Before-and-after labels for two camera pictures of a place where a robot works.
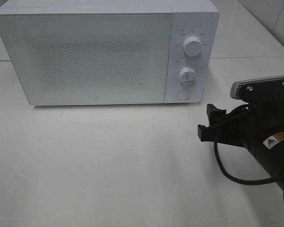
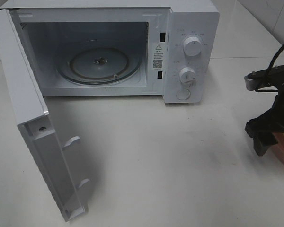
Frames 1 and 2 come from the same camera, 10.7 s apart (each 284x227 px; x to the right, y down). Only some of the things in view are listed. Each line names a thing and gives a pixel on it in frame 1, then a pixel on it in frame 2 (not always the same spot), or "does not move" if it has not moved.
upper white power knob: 192,46 does not move
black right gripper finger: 228,133 → 260,129
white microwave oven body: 75,52 does not move
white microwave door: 66,58 → 30,111
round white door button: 183,94 does not move
